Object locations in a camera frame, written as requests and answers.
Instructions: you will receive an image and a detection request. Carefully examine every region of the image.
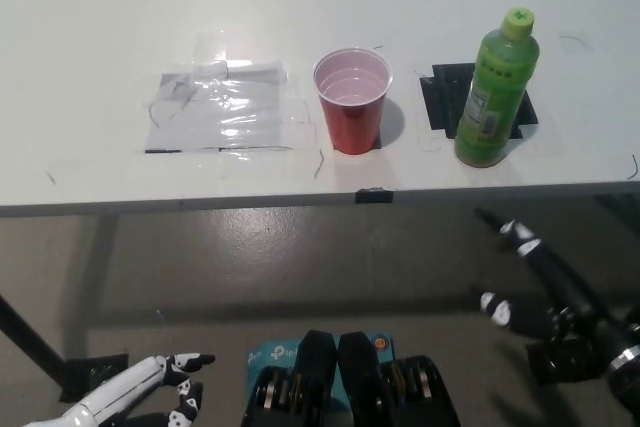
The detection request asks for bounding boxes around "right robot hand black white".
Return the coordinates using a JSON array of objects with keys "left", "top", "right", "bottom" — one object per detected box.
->
[{"left": 473, "top": 207, "right": 640, "bottom": 374}]

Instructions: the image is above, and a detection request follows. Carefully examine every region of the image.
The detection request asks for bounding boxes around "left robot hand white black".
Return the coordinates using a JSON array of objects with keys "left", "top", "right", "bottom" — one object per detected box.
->
[{"left": 22, "top": 351, "right": 217, "bottom": 427}]

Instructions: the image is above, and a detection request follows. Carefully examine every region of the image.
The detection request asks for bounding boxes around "green tea bottle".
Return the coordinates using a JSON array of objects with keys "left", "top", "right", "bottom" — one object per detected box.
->
[{"left": 453, "top": 6, "right": 542, "bottom": 169}]

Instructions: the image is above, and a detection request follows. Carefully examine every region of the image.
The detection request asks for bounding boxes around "red plastic cup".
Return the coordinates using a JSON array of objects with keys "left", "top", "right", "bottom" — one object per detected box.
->
[{"left": 312, "top": 47, "right": 395, "bottom": 154}]

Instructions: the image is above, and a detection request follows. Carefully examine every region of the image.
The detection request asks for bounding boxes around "black table leg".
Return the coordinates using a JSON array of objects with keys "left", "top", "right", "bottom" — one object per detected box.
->
[{"left": 0, "top": 294, "right": 69, "bottom": 383}]

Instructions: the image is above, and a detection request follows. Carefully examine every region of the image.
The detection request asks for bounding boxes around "teal router box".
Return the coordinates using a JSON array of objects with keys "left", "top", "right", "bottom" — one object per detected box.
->
[{"left": 244, "top": 330, "right": 400, "bottom": 398}]

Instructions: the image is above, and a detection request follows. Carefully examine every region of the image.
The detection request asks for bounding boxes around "black tape square patch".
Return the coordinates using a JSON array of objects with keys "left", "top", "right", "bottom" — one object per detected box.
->
[{"left": 417, "top": 62, "right": 541, "bottom": 142}]

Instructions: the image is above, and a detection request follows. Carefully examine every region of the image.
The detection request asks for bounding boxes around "clear tape strip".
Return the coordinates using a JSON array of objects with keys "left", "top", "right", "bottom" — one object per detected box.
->
[{"left": 192, "top": 29, "right": 227, "bottom": 73}]

